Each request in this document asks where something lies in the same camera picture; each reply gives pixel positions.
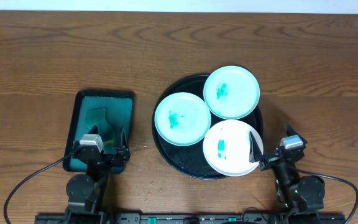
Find white plate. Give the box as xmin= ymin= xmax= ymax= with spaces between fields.
xmin=203 ymin=120 xmax=264 ymax=177

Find black rectangular sponge tray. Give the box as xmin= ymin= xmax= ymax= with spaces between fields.
xmin=62 ymin=89 xmax=135 ymax=175

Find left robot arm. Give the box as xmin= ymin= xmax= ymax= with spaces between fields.
xmin=64 ymin=126 xmax=131 ymax=223

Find green yellow sponge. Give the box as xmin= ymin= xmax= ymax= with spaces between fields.
xmin=85 ymin=108 xmax=114 ymax=146

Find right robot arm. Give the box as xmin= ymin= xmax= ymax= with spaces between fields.
xmin=249 ymin=124 xmax=325 ymax=223

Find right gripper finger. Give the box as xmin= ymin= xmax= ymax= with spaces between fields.
xmin=249 ymin=132 xmax=262 ymax=162
xmin=285 ymin=123 xmax=307 ymax=144

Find mint green plate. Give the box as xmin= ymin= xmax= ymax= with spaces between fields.
xmin=203 ymin=65 xmax=260 ymax=119
xmin=154 ymin=92 xmax=211 ymax=146

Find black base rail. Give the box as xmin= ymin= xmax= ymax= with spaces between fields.
xmin=34 ymin=212 xmax=345 ymax=224

